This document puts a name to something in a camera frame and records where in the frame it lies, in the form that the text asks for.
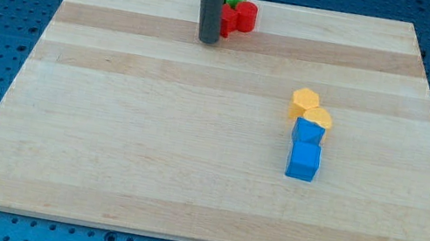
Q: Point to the light wooden board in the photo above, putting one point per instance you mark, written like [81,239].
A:
[121,119]

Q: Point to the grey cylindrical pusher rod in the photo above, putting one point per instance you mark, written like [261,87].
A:
[209,20]

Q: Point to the red angular block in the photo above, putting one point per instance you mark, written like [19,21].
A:
[229,20]

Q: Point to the blue cube block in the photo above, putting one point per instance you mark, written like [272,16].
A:
[303,161]

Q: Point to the yellow half-round block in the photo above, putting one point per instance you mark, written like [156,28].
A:
[321,117]

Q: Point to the red cylinder block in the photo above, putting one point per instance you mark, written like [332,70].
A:
[247,16]

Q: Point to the blue triangular block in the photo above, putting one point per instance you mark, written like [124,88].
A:
[307,131]

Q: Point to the yellow hexagon block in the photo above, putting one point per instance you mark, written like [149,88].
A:
[302,100]

